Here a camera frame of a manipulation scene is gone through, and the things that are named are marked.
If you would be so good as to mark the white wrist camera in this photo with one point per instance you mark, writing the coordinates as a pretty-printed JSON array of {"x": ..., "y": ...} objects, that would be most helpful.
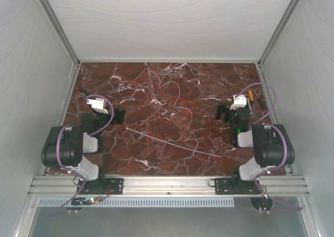
[
  {"x": 239, "y": 101},
  {"x": 98, "y": 105}
]

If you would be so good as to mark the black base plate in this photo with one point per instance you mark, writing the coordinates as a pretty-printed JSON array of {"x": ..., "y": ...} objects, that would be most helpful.
[
  {"x": 234, "y": 186},
  {"x": 112, "y": 186}
]

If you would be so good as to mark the slotted grey cable duct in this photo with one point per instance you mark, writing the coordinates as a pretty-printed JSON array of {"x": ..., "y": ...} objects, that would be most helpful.
[{"x": 156, "y": 202}]

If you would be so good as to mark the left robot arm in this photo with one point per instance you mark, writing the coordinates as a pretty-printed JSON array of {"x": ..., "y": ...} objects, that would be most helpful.
[{"x": 65, "y": 149}]

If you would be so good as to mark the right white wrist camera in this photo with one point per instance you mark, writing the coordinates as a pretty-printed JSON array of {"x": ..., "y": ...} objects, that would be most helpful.
[{"x": 239, "y": 101}]

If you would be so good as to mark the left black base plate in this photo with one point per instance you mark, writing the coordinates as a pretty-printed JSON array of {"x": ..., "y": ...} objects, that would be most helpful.
[{"x": 112, "y": 186}]

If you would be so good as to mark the yellow handled screwdriver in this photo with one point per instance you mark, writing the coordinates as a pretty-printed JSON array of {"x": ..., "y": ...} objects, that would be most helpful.
[{"x": 251, "y": 97}]

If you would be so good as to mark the aluminium front rail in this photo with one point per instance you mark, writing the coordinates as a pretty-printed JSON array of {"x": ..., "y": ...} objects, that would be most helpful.
[{"x": 164, "y": 186}]

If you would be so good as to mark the small circuit board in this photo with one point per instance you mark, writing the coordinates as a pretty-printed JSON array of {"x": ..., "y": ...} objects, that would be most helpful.
[{"x": 96, "y": 200}]

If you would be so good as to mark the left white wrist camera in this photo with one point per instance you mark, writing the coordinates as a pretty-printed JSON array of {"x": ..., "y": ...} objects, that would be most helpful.
[{"x": 98, "y": 105}]

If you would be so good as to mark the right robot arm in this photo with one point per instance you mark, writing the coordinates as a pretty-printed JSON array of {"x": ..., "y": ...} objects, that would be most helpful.
[{"x": 272, "y": 149}]

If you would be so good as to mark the silver wrench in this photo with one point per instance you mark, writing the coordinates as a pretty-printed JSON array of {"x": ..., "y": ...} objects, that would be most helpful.
[{"x": 249, "y": 106}]

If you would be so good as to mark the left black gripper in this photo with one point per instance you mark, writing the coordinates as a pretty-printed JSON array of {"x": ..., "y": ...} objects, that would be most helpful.
[{"x": 119, "y": 116}]

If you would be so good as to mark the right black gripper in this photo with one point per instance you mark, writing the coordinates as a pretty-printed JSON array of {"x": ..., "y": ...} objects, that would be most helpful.
[{"x": 223, "y": 109}]

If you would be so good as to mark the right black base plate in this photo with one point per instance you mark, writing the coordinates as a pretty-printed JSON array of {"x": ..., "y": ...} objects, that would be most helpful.
[{"x": 234, "y": 186}]

